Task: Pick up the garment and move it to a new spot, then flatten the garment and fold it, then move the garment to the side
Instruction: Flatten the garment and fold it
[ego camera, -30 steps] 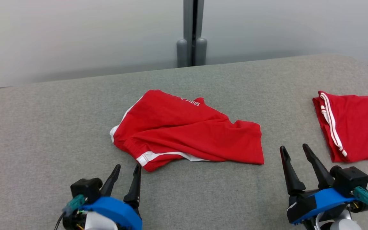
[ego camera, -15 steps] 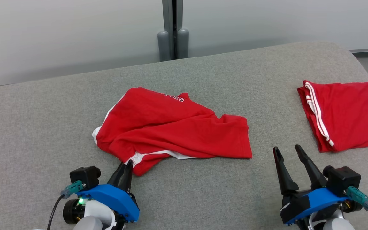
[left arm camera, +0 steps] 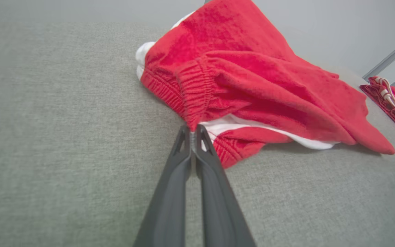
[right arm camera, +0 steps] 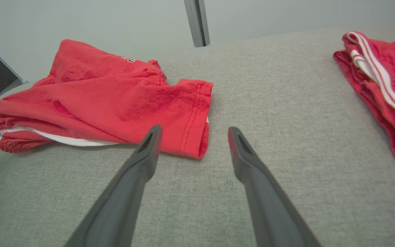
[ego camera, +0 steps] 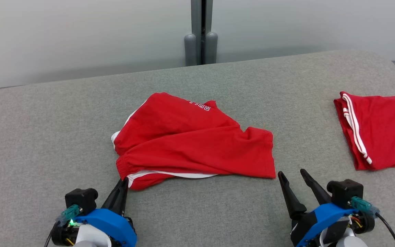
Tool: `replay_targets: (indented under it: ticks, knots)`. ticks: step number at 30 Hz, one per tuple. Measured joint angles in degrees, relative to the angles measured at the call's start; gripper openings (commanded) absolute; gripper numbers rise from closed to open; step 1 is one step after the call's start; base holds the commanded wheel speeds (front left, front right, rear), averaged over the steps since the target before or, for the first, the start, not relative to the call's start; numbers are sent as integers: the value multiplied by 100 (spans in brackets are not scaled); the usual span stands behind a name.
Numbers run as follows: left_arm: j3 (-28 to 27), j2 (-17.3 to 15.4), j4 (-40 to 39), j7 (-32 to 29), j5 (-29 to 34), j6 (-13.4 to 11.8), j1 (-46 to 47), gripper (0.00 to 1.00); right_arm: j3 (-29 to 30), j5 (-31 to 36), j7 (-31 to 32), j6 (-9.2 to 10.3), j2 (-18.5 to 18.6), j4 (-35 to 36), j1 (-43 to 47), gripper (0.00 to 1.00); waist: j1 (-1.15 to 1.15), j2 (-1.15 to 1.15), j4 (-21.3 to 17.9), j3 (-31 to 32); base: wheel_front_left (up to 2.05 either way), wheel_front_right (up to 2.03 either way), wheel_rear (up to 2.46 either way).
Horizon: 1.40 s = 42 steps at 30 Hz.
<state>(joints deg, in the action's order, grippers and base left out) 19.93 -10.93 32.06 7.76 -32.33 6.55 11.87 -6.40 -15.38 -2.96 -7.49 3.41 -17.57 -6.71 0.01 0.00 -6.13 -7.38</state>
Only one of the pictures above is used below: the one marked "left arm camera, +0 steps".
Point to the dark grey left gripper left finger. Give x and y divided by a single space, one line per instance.
168 206

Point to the grey fabric sofa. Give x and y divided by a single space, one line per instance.
63 120

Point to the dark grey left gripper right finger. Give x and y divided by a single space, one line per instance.
219 212

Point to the grey partition post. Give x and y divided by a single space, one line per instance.
389 57

